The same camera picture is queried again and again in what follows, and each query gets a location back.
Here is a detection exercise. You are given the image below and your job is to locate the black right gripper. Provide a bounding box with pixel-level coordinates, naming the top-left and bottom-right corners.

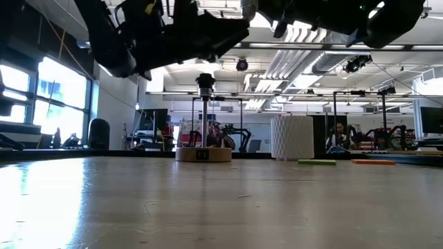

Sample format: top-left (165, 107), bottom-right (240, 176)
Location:
top-left (257, 0), bottom-right (368, 49)

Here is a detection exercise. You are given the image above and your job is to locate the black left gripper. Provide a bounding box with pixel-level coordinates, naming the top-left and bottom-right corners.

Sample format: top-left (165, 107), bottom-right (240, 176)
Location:
top-left (116, 0), bottom-right (251, 82)

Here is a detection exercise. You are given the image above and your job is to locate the lamp with wooden base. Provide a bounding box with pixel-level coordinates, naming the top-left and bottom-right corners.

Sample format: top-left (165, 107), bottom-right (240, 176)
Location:
top-left (174, 72), bottom-right (233, 163)

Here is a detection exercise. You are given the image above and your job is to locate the black ceiling spotlight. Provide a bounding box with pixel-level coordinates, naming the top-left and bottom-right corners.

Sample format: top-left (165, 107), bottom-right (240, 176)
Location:
top-left (235, 57), bottom-right (249, 73)

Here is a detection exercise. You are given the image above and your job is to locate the black overhead rig beam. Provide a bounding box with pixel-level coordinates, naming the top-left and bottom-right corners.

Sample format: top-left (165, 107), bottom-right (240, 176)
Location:
top-left (233, 40), bottom-right (443, 52)

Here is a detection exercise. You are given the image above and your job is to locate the person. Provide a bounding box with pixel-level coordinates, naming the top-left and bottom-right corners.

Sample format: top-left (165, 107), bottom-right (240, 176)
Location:
top-left (206, 123), bottom-right (237, 150)
top-left (325, 122), bottom-right (351, 154)

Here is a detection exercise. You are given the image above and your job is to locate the black computer monitor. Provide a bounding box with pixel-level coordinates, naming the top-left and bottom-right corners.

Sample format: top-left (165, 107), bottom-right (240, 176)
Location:
top-left (136, 108), bottom-right (170, 133)
top-left (419, 105), bottom-right (443, 136)

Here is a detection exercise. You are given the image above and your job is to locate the white textured cup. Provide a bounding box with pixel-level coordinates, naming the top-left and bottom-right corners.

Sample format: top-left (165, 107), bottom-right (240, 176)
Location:
top-left (270, 115), bottom-right (316, 161)

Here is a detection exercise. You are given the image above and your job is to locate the green sticky note pad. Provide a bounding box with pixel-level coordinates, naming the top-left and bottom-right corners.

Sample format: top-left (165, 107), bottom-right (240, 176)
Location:
top-left (298, 158), bottom-right (338, 166)

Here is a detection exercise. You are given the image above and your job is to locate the black rounded bin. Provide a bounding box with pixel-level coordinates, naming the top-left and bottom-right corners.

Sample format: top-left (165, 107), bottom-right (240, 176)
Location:
top-left (87, 118), bottom-right (111, 151)

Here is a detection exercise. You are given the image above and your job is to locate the orange sticky note pad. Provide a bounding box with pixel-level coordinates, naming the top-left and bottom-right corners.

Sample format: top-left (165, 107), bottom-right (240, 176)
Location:
top-left (351, 158), bottom-right (397, 166)

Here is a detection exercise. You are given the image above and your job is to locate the silver ventilation duct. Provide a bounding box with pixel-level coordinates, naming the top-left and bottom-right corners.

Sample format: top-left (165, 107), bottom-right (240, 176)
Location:
top-left (269, 27), bottom-right (374, 80)

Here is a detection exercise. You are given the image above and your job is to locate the black background rig frame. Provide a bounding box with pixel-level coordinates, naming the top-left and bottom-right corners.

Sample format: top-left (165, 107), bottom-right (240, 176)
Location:
top-left (332, 84), bottom-right (399, 151)

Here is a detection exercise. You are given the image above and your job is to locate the black aluminium table frame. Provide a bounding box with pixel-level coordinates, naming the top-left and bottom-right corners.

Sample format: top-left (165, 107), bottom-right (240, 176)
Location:
top-left (0, 147), bottom-right (443, 167)

